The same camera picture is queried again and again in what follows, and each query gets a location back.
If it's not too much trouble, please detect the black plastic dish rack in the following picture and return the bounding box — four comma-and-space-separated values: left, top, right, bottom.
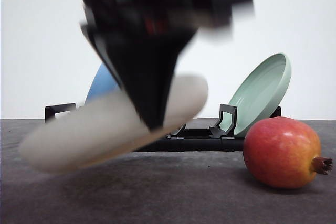
45, 103, 282, 152

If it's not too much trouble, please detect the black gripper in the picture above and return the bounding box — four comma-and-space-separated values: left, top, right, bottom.
80, 0, 255, 131

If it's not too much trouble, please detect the blue plate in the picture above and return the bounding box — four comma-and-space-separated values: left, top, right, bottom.
85, 63, 119, 104

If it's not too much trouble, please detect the white plate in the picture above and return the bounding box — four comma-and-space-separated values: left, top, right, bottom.
20, 74, 208, 172

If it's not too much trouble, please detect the red pomegranate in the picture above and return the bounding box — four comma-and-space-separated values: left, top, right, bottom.
243, 116, 333, 189

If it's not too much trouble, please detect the green plate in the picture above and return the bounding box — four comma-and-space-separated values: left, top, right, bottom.
221, 52, 292, 136

